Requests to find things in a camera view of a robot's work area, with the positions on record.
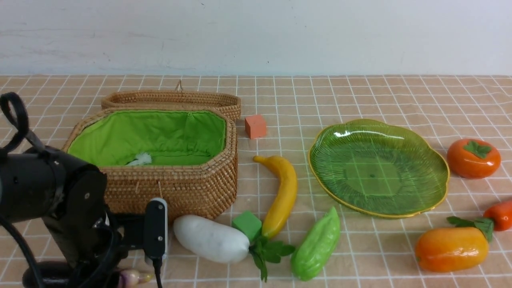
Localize green foam cube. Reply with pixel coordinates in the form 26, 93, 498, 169
232, 211, 262, 243

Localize woven wicker basket green lining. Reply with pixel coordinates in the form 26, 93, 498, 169
62, 107, 238, 220

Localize white toy radish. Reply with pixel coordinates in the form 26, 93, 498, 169
172, 215, 296, 282

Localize green glass leaf plate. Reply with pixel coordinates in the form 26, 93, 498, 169
308, 119, 450, 219

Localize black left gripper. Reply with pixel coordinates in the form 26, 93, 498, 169
42, 170, 128, 288

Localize orange toy persimmon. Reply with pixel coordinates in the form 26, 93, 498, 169
446, 138, 502, 179

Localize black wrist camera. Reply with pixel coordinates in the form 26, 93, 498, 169
143, 198, 168, 266

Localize orange toy carrot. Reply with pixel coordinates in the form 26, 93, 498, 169
446, 200, 512, 242

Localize orange foam cube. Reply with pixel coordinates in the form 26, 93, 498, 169
245, 114, 267, 139

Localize yellow toy banana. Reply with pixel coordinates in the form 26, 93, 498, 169
253, 155, 298, 239

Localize green toy bitter gourd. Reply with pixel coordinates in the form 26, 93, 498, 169
290, 207, 341, 282

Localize woven wicker basket lid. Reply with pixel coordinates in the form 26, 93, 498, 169
101, 80, 241, 121

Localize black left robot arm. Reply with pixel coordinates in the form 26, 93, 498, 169
1, 146, 152, 288

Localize orange yellow toy mango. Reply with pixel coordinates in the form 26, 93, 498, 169
414, 227, 489, 273

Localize purple toy eggplant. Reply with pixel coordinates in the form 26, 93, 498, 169
22, 261, 152, 288

